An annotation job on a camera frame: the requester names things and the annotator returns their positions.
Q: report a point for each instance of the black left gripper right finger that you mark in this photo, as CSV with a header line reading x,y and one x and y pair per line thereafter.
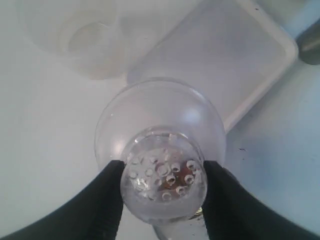
x,y
232,213

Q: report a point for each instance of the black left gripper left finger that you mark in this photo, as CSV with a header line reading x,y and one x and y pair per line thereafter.
x,y
93,214

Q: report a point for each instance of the brown pellets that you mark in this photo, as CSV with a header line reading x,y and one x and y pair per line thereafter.
x,y
181,177

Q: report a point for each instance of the clear perforated shaker lid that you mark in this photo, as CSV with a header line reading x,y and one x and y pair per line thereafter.
x,y
149,126

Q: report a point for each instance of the stainless steel cup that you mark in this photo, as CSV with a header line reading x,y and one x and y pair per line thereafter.
x,y
308,44

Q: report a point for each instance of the white rectangular tray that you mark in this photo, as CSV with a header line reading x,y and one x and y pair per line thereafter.
x,y
230,50

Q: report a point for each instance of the translucent plastic cup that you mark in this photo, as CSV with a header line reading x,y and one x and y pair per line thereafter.
x,y
98,39

